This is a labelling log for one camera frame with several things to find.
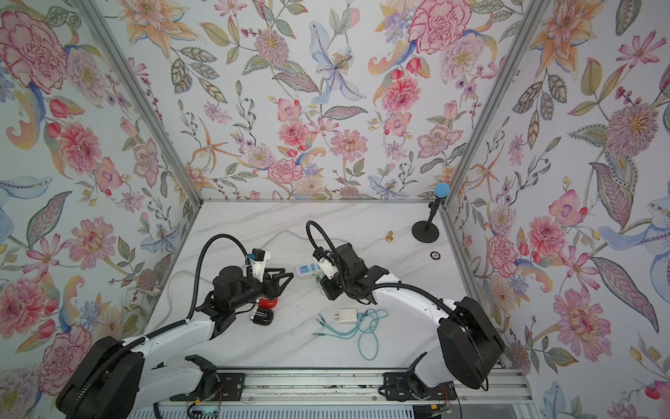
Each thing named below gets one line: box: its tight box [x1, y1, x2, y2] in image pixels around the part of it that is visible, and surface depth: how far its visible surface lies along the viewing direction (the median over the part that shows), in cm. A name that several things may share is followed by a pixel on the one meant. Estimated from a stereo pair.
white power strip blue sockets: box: [294, 261, 322, 277], surface depth 97 cm
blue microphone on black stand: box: [411, 182, 452, 244], surface depth 112 cm
